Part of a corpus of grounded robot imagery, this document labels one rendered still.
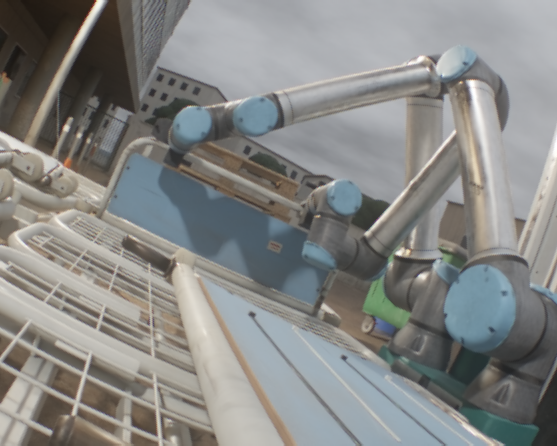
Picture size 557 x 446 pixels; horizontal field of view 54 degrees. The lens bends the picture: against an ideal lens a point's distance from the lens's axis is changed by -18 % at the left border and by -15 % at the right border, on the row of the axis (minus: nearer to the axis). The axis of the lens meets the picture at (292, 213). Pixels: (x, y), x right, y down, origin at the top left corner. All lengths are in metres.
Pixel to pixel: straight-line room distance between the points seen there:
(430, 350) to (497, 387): 0.43
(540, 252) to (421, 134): 0.48
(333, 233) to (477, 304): 0.59
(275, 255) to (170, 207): 0.34
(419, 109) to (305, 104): 0.42
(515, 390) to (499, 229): 0.33
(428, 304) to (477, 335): 0.58
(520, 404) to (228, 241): 1.05
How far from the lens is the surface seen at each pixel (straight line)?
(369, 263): 1.64
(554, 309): 1.23
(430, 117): 1.75
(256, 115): 1.41
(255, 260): 1.88
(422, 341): 1.62
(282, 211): 5.61
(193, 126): 1.51
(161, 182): 1.83
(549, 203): 1.68
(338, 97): 1.49
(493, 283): 1.07
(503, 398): 1.23
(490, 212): 1.19
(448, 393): 1.35
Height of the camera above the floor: 0.68
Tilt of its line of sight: 2 degrees up
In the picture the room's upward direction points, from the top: 25 degrees clockwise
